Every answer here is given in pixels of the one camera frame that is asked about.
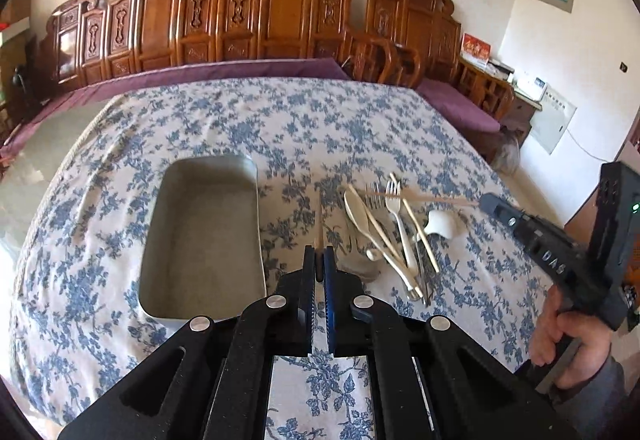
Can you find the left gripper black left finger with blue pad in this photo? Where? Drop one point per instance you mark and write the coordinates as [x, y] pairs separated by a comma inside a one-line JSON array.
[[211, 379]]

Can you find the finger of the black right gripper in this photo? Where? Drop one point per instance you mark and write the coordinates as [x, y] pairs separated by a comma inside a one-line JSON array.
[[501, 210]]

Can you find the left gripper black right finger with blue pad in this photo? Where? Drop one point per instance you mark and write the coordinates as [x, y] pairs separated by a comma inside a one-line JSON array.
[[429, 379]]

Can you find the white ceramic soup spoon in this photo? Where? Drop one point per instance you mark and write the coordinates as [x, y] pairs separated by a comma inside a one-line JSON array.
[[445, 224]]

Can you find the wooden chopstick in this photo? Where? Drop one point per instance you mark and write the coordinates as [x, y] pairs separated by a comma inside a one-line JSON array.
[[380, 232], [416, 198], [318, 242], [422, 236]]

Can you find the white plastic fork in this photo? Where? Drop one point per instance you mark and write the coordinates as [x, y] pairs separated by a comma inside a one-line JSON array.
[[393, 205]]

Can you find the steel spoon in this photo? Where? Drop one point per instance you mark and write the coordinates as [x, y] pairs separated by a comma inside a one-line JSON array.
[[354, 262]]

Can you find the steel fork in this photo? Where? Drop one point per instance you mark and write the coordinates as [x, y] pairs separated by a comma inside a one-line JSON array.
[[383, 218]]

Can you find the blue floral tablecloth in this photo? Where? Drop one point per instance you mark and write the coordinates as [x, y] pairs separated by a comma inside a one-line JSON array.
[[77, 327]]

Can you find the wooden side bench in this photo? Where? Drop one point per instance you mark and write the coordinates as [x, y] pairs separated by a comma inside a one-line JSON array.
[[495, 97]]

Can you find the grey metal tray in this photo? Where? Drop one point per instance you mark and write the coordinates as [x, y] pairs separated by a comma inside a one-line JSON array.
[[202, 255]]

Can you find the purple side cushion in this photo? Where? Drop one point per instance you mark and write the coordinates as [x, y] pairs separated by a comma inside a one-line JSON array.
[[458, 110]]

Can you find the red card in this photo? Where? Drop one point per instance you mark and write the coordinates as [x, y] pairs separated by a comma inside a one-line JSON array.
[[474, 49]]

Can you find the wooden armchair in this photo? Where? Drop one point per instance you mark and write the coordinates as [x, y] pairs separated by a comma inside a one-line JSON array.
[[370, 58]]

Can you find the purple bench cushion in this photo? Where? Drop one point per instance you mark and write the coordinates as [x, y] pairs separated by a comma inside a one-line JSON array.
[[325, 68]]

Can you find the carved wooden bench backrest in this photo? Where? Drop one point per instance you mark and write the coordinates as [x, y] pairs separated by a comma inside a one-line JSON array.
[[91, 41]]

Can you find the cardboard boxes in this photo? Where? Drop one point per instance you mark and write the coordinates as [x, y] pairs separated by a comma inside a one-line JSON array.
[[14, 19]]

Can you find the white wall panel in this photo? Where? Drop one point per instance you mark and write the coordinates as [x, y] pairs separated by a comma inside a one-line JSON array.
[[550, 122]]

